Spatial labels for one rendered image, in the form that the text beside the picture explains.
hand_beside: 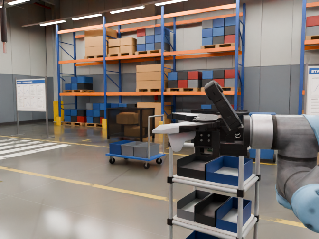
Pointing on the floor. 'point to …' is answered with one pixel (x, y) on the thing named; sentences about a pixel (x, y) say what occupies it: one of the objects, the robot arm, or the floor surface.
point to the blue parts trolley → (137, 149)
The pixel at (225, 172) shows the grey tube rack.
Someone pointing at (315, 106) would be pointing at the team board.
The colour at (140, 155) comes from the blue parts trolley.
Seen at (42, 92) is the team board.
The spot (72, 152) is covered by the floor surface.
